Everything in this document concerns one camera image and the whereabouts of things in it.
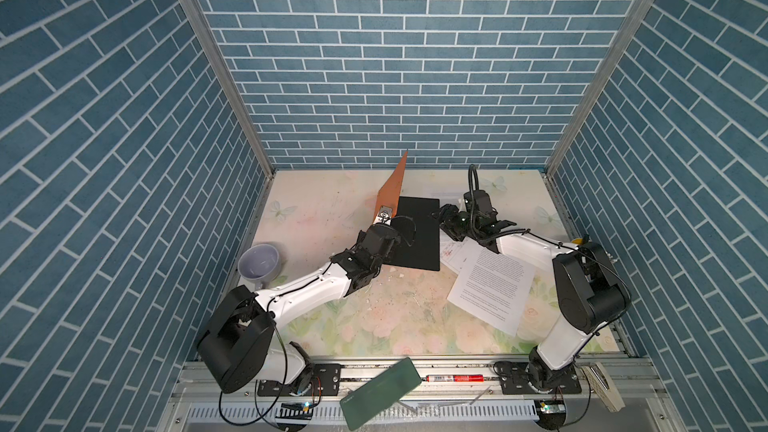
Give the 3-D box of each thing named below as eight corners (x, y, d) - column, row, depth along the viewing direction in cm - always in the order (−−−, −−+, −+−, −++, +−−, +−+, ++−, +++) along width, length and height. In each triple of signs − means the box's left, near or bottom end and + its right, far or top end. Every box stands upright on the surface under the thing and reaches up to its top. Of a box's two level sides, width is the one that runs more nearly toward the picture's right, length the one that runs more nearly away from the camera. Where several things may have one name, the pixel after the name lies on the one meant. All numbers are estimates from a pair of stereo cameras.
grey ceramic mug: (241, 288, 91) (231, 278, 85) (253, 254, 98) (244, 243, 93) (280, 288, 91) (272, 278, 85) (289, 254, 98) (283, 243, 93)
